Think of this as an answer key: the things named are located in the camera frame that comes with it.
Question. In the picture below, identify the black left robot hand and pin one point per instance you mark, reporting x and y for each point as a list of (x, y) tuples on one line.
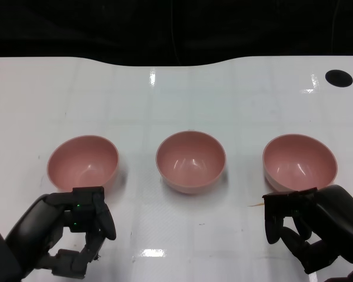
[(47, 217)]

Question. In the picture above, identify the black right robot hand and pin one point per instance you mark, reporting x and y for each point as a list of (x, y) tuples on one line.
[(338, 217)]

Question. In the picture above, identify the pink plastic bowl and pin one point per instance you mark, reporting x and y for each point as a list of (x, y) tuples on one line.
[(82, 161), (300, 161), (191, 161)]

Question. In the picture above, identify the black round table hole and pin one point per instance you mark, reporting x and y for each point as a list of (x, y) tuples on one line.
[(339, 78)]

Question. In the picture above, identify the black backdrop cloth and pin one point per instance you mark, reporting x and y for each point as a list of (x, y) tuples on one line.
[(76, 26)]

